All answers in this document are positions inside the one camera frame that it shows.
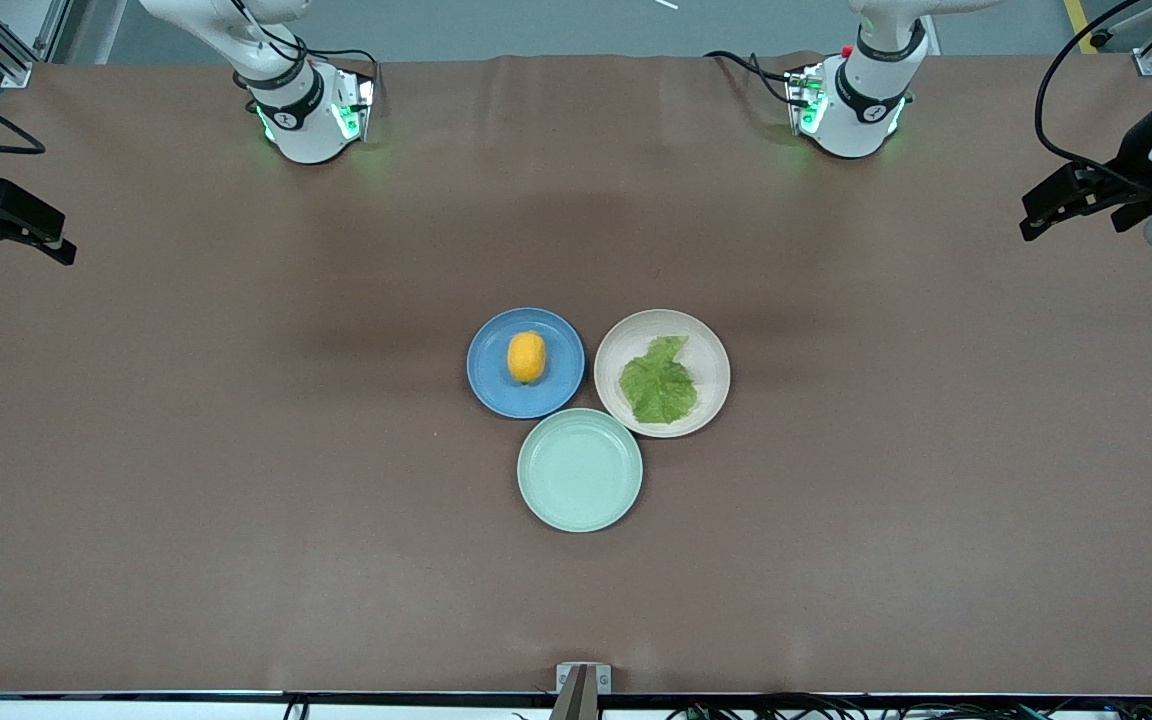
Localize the blue plate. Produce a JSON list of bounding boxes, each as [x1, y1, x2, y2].
[[466, 307, 586, 420]]

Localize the grey metal camera bracket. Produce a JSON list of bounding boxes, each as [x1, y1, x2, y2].
[[548, 662, 613, 720]]

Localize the beige plate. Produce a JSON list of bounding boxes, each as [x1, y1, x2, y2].
[[593, 309, 732, 439]]

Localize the green lettuce leaf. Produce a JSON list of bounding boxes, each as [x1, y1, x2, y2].
[[619, 335, 699, 425]]

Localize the mint green plate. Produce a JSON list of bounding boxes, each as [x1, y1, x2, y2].
[[517, 408, 644, 533]]

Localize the black arm base cable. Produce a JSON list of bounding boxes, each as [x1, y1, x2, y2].
[[296, 45, 382, 106], [704, 50, 802, 106]]

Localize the yellow lemon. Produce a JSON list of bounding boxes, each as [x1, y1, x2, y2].
[[507, 331, 547, 385]]

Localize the black cable bundle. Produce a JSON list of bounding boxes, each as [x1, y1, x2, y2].
[[666, 686, 1152, 720]]

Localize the black right arm base cable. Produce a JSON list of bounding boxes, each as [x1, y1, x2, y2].
[[296, 45, 382, 106]]

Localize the brown table cover sheet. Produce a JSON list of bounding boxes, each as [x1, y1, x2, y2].
[[0, 52, 1152, 696]]

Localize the black left arm base cable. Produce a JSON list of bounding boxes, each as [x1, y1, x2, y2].
[[704, 50, 802, 106]]

